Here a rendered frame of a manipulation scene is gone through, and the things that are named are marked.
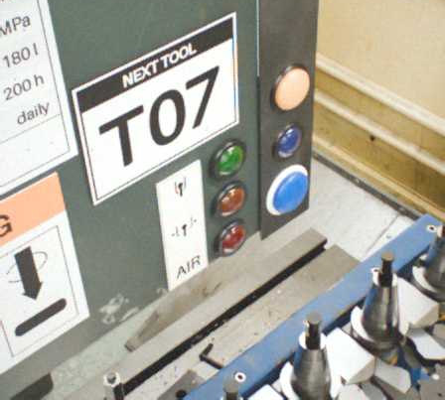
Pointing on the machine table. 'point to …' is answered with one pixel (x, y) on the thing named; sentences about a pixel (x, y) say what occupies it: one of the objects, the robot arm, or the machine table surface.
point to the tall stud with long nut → (113, 386)
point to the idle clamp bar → (182, 386)
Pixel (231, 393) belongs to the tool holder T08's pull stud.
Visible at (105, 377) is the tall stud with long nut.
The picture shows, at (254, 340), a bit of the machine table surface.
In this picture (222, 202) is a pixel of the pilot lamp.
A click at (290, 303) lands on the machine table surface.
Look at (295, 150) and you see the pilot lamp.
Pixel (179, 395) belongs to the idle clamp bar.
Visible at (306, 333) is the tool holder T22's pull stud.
